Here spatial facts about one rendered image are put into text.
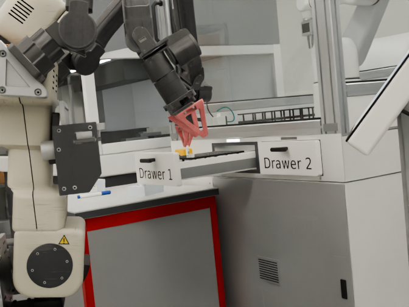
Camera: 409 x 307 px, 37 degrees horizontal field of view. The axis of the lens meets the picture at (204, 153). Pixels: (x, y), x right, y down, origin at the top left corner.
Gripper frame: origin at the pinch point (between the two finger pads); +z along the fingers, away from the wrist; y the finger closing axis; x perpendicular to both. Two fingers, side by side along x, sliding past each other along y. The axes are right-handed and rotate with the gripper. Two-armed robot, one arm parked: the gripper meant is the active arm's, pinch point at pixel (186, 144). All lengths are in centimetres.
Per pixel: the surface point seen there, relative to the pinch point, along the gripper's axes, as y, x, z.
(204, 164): -2.4, 7.9, 6.5
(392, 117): 13, 106, -10
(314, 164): -24.3, 38.5, 5.6
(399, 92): 12, 107, -15
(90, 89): 5, -86, -22
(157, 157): 10.5, -0.8, 3.9
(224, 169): -10.5, 7.8, 8.5
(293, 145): -23.4, 29.4, 0.1
